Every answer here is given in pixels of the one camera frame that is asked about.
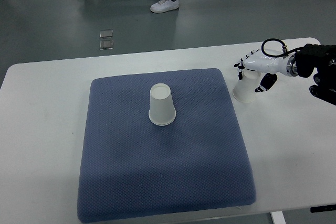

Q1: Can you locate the metal floor plate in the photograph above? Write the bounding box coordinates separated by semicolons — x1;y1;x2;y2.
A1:
100;29;113;39
99;40;114;50

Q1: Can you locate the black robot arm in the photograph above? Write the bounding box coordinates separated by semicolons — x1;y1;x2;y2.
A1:
261;38;335;105

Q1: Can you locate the black table control panel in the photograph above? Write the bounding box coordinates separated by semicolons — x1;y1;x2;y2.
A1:
310;204;336;213

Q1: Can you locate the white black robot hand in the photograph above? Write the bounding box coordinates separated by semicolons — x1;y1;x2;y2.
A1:
234;49;298;93

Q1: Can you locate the blue-grey quilted cushion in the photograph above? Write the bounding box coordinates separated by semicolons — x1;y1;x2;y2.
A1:
77;68;256;223

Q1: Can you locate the white paper cup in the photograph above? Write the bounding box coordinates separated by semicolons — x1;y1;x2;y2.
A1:
233;69;261;103
149;83;176;126

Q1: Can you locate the white table leg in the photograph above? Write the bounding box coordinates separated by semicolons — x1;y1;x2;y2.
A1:
270;211;286;224

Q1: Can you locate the white paper cup on cushion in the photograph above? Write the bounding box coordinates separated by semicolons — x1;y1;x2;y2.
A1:
149;83;176;126

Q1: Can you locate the upper metal floor plate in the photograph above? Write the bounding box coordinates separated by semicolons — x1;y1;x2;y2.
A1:
100;29;113;39

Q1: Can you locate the lower metal floor plate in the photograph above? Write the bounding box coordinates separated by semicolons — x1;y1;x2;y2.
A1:
99;40;114;50

